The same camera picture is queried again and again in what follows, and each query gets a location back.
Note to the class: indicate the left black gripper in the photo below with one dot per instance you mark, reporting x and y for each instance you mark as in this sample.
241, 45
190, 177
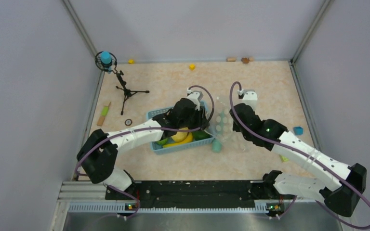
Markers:
201, 118

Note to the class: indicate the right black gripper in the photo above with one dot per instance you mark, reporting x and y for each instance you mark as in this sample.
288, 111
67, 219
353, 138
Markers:
235, 127

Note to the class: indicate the clear zip top bag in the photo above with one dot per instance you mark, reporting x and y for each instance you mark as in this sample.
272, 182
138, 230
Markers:
222, 126

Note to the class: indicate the light blue plastic basket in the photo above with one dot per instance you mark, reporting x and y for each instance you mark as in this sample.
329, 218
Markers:
159, 150

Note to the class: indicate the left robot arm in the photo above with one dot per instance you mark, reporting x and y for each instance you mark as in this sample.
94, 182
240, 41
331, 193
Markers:
98, 155

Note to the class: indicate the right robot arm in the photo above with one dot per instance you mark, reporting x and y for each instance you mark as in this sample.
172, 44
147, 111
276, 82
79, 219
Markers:
336, 185

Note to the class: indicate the yellow banana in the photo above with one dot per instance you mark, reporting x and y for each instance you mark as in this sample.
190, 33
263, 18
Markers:
188, 139

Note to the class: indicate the green lime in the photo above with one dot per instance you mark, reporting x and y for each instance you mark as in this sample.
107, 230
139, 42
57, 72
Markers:
200, 135

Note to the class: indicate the blue small block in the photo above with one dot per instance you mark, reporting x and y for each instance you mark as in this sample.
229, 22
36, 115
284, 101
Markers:
298, 130

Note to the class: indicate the light green block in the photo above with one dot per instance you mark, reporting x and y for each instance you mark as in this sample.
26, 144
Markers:
283, 158

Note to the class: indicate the yellow cube on table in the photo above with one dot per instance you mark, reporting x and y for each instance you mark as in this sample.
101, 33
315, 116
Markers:
192, 67

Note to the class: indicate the green wooden stick toy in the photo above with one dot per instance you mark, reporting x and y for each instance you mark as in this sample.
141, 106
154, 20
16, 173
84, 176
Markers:
103, 113

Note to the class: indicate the blue microphone on tripod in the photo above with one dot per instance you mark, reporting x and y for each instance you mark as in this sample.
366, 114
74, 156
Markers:
107, 62

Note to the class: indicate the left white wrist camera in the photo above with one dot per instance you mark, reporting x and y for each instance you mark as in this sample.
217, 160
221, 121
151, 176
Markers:
195, 97

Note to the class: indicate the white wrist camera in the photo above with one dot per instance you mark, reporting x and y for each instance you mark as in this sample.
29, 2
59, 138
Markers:
248, 97
195, 97

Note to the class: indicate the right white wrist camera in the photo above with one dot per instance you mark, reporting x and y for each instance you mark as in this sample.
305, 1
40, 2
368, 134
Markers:
248, 97

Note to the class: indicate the brown nut at wall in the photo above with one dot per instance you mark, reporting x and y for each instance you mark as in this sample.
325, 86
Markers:
245, 60

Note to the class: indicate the cork at wall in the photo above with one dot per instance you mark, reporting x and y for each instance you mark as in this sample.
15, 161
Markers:
231, 59

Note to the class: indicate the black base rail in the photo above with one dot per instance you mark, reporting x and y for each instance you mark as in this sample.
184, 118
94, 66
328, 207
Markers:
197, 194

